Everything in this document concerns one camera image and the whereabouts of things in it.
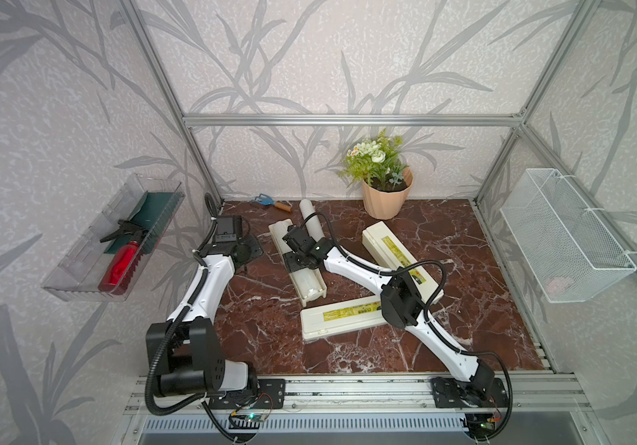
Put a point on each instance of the red spray bottle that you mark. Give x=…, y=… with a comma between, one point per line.
x=121, y=269

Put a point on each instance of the white wire basket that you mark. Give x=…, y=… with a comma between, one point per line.
x=570, y=251

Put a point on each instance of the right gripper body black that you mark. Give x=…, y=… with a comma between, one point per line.
x=293, y=262

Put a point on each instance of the blue garden trowel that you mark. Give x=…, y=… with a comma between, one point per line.
x=266, y=200

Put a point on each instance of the potted green plant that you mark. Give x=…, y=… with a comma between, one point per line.
x=376, y=165

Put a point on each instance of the cream dispenser box base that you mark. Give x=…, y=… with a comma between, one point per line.
x=308, y=283

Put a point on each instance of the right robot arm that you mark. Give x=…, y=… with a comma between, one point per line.
x=481, y=377

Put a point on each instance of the green cloth in tray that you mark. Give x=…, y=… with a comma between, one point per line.
x=152, y=212

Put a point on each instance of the right white plastic wrap roll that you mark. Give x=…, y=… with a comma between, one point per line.
x=313, y=224

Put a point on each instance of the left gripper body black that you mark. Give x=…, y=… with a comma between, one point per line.
x=249, y=247

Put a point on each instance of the cream dispenser lid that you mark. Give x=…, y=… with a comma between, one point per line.
x=341, y=318

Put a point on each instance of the clear wall tray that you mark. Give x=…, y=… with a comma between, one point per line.
x=106, y=261

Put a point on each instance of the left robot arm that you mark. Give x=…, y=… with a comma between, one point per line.
x=186, y=361

